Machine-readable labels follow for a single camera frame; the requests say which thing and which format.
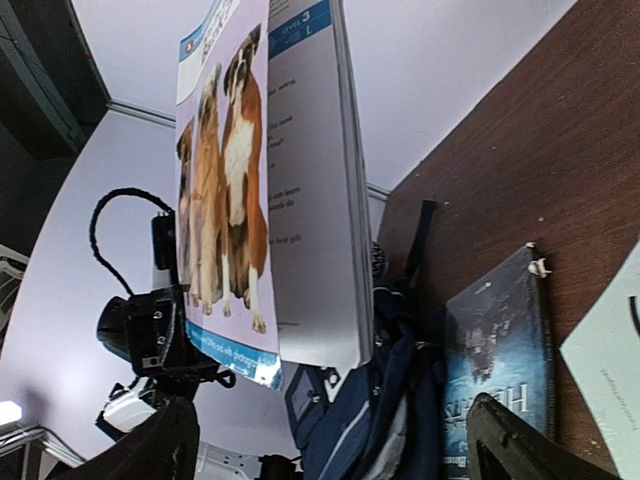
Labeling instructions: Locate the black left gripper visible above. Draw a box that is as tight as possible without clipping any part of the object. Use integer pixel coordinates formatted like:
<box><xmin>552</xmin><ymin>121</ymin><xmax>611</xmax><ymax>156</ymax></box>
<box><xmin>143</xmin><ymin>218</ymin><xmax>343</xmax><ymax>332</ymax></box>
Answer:
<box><xmin>96</xmin><ymin>214</ymin><xmax>235</xmax><ymax>395</ymax></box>

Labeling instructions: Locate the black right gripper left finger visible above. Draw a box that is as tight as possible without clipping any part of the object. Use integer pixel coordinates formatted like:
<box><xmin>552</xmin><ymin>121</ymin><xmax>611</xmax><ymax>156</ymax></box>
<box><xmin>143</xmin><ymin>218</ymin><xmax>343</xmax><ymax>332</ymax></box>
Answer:
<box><xmin>48</xmin><ymin>394</ymin><xmax>200</xmax><ymax>479</ymax></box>

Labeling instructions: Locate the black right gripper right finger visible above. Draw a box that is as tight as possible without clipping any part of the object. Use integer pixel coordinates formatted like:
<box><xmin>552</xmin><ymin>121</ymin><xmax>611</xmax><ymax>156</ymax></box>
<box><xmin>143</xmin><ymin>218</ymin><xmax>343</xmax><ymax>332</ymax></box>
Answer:
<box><xmin>467</xmin><ymin>393</ymin><xmax>616</xmax><ymax>480</ymax></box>

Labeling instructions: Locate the navy blue backpack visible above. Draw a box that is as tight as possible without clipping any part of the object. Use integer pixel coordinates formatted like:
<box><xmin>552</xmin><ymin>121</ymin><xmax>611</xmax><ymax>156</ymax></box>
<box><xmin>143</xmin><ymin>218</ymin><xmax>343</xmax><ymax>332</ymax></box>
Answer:
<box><xmin>282</xmin><ymin>200</ymin><xmax>445</xmax><ymax>479</ymax></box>

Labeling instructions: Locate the dog picture book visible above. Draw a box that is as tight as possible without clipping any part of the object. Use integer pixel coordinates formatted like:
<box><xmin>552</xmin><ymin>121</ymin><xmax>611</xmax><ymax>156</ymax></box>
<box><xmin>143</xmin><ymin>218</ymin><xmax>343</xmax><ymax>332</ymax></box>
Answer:
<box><xmin>176</xmin><ymin>1</ymin><xmax>373</xmax><ymax>390</ymax></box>

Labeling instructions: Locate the pale green notebook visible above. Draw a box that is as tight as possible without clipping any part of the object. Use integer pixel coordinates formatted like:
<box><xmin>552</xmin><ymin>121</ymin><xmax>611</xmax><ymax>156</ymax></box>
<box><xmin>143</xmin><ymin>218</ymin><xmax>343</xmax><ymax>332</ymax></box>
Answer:
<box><xmin>560</xmin><ymin>246</ymin><xmax>640</xmax><ymax>479</ymax></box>

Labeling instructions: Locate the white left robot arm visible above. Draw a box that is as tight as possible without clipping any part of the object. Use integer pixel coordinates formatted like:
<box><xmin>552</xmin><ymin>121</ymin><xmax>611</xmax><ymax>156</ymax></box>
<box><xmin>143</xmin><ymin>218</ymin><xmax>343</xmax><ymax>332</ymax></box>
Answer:
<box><xmin>88</xmin><ymin>187</ymin><xmax>236</xmax><ymax>400</ymax></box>

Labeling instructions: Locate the dark Wuthering Heights book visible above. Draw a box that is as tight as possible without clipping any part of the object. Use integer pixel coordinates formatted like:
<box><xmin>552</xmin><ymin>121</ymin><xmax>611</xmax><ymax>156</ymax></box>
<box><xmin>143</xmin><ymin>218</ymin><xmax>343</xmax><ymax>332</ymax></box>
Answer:
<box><xmin>442</xmin><ymin>242</ymin><xmax>555</xmax><ymax>479</ymax></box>

